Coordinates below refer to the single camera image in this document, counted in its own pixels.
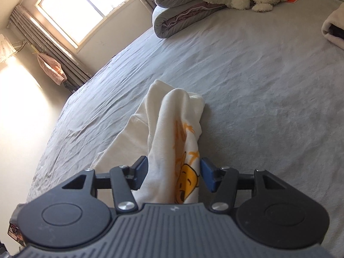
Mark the window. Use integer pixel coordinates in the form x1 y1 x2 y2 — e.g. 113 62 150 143
35 0 130 49

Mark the grey bed sheet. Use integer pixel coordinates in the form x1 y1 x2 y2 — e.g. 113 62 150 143
27 0 343 257

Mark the wall hanging cloth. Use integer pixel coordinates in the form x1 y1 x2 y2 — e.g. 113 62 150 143
0 34 16 63

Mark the white Winnie the Pooh sweatshirt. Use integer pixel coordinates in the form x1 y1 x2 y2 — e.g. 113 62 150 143
92 80 205 206

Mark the grey curtain left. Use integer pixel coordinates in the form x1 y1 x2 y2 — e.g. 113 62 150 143
9 5 92 92

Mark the cream folded garment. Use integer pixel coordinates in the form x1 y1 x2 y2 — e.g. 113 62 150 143
321 3 344 49

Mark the folded grey quilt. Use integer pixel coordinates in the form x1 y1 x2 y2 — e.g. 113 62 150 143
152 0 224 39

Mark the pink hanging towel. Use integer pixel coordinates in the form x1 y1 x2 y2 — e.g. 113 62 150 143
37 53 67 86

